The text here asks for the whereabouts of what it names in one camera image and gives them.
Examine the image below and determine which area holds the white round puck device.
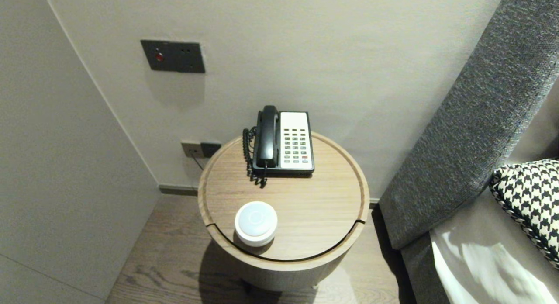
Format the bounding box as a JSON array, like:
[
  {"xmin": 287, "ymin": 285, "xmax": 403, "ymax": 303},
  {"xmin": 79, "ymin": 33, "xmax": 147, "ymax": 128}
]
[{"xmin": 235, "ymin": 201, "xmax": 278, "ymax": 247}]

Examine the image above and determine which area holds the round wooden nightstand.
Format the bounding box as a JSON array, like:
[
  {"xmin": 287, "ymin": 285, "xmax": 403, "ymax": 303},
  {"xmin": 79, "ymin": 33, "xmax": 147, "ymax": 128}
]
[{"xmin": 205, "ymin": 220, "xmax": 366, "ymax": 292}]

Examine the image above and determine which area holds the black telephone handset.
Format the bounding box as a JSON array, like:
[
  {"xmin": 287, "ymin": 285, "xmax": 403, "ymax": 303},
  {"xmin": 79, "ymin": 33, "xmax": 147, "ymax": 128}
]
[{"xmin": 255, "ymin": 105, "xmax": 280, "ymax": 168}]

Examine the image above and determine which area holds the black and white telephone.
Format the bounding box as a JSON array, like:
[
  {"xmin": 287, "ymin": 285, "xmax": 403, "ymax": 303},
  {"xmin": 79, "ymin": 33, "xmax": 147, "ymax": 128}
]
[{"xmin": 252, "ymin": 111, "xmax": 315, "ymax": 179}]

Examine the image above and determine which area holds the round wooden side table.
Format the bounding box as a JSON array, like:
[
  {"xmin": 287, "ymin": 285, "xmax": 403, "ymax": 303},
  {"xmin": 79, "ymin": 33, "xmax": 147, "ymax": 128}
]
[{"xmin": 197, "ymin": 130, "xmax": 370, "ymax": 292}]

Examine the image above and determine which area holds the grey fabric headboard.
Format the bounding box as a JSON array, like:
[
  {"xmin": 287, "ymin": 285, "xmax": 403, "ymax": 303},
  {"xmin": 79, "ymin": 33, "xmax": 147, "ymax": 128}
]
[{"xmin": 378, "ymin": 0, "xmax": 559, "ymax": 250}]

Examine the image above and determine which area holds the white bed sheet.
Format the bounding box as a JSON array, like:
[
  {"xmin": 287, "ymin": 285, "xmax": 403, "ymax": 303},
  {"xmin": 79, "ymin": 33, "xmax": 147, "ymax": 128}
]
[{"xmin": 430, "ymin": 186, "xmax": 559, "ymax": 304}]

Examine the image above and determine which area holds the black white houndstooth pillow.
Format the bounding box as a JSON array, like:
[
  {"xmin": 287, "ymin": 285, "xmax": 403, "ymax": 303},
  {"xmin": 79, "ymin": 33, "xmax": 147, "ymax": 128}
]
[{"xmin": 489, "ymin": 159, "xmax": 559, "ymax": 269}]

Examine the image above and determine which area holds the black coiled phone cord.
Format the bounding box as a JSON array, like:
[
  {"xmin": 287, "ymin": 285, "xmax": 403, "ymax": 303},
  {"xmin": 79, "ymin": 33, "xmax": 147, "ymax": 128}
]
[{"xmin": 242, "ymin": 126, "xmax": 268, "ymax": 189}]

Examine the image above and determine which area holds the dark wall outlet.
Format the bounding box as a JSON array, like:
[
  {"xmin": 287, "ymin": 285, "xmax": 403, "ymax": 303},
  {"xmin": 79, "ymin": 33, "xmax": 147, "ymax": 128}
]
[{"xmin": 200, "ymin": 141, "xmax": 222, "ymax": 158}]

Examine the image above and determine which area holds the beige wall outlet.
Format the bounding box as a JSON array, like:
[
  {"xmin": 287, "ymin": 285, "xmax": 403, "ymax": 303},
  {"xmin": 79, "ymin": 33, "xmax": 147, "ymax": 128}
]
[{"xmin": 181, "ymin": 140, "xmax": 204, "ymax": 159}]

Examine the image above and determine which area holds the dark wall switch panel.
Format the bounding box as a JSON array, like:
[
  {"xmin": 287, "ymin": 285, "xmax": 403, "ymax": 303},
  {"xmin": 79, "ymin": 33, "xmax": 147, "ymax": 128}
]
[{"xmin": 140, "ymin": 39, "xmax": 206, "ymax": 74}]

